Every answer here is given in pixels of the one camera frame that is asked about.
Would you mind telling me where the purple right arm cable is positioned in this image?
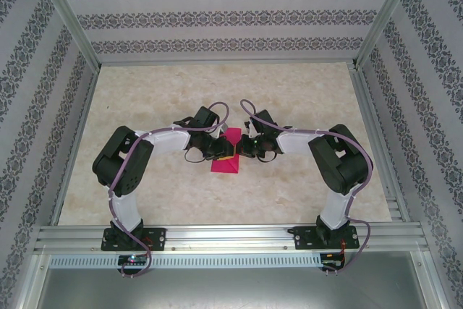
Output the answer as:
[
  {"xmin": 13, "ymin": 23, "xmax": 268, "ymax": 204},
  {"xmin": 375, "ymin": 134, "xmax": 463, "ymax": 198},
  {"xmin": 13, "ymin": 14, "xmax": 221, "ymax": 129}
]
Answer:
[{"xmin": 240, "ymin": 98, "xmax": 374, "ymax": 277}]

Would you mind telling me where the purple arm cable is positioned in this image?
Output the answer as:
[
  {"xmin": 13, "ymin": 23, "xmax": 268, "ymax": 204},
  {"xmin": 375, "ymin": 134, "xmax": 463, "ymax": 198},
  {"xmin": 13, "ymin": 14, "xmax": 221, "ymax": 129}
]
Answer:
[
  {"xmin": 107, "ymin": 101, "xmax": 233, "ymax": 279},
  {"xmin": 240, "ymin": 98, "xmax": 374, "ymax": 277}
]

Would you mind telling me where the aluminium frame post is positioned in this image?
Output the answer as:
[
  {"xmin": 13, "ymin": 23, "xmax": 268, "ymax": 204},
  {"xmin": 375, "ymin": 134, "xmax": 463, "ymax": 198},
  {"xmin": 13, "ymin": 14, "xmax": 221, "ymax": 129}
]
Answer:
[
  {"xmin": 32, "ymin": 0, "xmax": 102, "ymax": 68},
  {"xmin": 354, "ymin": 0, "xmax": 424, "ymax": 68}
]

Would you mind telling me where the grey metal tray panel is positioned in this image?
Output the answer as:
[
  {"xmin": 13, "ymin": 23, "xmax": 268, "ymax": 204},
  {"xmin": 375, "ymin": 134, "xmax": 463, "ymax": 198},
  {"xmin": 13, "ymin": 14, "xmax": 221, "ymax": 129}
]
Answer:
[{"xmin": 21, "ymin": 250, "xmax": 449, "ymax": 309}]

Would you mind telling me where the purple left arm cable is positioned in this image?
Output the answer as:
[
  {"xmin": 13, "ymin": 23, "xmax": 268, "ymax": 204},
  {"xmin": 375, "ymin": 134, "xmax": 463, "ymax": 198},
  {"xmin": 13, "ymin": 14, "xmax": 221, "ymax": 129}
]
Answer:
[{"xmin": 107, "ymin": 101, "xmax": 233, "ymax": 279}]

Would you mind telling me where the pink square paper sheet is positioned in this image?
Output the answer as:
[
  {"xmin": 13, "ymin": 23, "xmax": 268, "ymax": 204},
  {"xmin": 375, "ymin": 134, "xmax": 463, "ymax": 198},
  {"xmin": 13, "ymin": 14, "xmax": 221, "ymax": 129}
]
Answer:
[{"xmin": 211, "ymin": 127, "xmax": 242, "ymax": 174}]

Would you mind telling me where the aluminium frame side rail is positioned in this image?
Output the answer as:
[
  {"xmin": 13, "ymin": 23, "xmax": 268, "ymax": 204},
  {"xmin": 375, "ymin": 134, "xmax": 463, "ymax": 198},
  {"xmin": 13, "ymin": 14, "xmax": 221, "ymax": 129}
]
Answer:
[
  {"xmin": 48, "ymin": 64, "xmax": 102, "ymax": 227},
  {"xmin": 349, "ymin": 62, "xmax": 412, "ymax": 224}
]

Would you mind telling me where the thin black left gripper cable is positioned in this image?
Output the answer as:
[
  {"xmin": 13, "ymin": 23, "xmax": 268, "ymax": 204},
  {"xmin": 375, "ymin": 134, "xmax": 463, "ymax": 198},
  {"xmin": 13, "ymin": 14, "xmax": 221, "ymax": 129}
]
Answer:
[{"xmin": 183, "ymin": 148, "xmax": 204, "ymax": 164}]

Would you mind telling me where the slotted grey cable duct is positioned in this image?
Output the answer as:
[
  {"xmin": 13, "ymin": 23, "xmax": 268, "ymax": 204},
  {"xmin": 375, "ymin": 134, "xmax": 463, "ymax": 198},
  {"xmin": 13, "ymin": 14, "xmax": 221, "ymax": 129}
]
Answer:
[{"xmin": 48, "ymin": 253, "xmax": 323, "ymax": 270}]

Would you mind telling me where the aluminium mounting rail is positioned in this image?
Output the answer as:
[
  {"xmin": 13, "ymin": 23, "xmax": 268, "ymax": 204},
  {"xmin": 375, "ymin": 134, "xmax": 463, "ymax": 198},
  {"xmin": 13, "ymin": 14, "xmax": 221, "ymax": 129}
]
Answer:
[{"xmin": 34, "ymin": 222, "xmax": 431, "ymax": 254}]

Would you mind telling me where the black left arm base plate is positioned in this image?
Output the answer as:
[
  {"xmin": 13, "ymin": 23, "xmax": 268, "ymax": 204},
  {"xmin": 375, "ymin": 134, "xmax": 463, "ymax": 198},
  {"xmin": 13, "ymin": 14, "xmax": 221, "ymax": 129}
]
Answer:
[{"xmin": 102, "ymin": 227, "xmax": 167, "ymax": 252}]

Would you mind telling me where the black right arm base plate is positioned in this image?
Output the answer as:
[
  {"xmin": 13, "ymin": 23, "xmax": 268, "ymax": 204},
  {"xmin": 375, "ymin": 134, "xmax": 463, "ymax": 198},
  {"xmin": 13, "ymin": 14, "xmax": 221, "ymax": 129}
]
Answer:
[{"xmin": 293, "ymin": 225, "xmax": 362, "ymax": 251}]

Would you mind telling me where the aluminium frame cross rail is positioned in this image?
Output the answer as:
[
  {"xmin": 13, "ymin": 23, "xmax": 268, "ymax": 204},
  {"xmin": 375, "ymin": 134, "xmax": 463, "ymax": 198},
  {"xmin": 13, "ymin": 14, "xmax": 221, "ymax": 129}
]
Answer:
[{"xmin": 96, "ymin": 57, "xmax": 360, "ymax": 68}]

